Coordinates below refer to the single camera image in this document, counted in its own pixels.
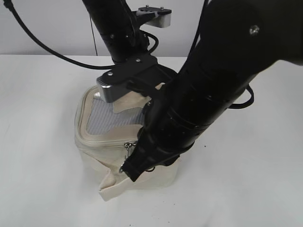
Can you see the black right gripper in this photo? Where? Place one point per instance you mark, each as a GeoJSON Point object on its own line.
{"type": "Point", "coordinates": [163, 138]}

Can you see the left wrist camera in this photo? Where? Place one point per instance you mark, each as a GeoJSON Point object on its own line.
{"type": "Point", "coordinates": [153, 16]}

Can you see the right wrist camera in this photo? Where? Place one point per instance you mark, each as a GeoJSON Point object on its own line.
{"type": "Point", "coordinates": [141, 74]}

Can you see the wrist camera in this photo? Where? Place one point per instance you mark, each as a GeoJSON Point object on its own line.
{"type": "Point", "coordinates": [153, 16]}
{"type": "Point", "coordinates": [141, 74]}

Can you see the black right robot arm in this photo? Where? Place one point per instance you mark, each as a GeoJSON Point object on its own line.
{"type": "Point", "coordinates": [239, 39]}

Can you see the cream zippered bag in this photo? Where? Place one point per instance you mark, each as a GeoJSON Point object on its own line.
{"type": "Point", "coordinates": [101, 129]}

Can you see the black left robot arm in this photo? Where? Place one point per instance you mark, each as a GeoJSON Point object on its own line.
{"type": "Point", "coordinates": [119, 28]}

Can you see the zipper pull with ring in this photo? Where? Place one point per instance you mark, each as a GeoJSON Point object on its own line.
{"type": "Point", "coordinates": [129, 146]}
{"type": "Point", "coordinates": [127, 167]}

